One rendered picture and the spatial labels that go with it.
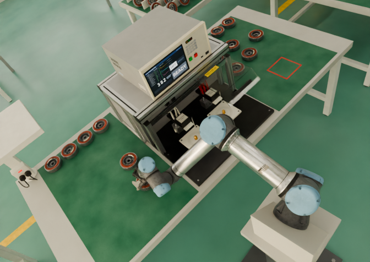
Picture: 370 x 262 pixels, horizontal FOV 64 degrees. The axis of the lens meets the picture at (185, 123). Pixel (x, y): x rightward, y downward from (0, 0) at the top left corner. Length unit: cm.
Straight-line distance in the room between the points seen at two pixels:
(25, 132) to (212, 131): 99
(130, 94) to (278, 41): 119
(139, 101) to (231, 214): 118
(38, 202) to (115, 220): 55
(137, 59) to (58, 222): 102
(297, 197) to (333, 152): 146
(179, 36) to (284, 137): 145
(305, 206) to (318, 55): 125
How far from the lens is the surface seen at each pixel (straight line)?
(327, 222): 153
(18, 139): 171
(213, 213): 237
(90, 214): 180
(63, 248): 182
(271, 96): 193
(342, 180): 249
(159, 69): 150
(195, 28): 158
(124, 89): 171
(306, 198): 118
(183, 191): 163
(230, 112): 183
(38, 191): 210
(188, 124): 170
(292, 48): 226
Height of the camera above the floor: 217
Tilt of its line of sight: 49 degrees down
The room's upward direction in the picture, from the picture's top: 22 degrees counter-clockwise
